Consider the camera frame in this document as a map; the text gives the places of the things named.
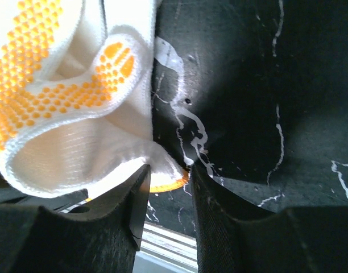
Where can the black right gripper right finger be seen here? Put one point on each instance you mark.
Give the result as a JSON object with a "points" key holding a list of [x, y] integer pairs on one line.
{"points": [[234, 235]]}

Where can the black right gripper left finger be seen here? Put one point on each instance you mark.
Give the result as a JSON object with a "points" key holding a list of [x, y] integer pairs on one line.
{"points": [[100, 236]]}

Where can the white glove orange cuff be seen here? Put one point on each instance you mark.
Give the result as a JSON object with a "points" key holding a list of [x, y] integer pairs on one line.
{"points": [[75, 97]]}

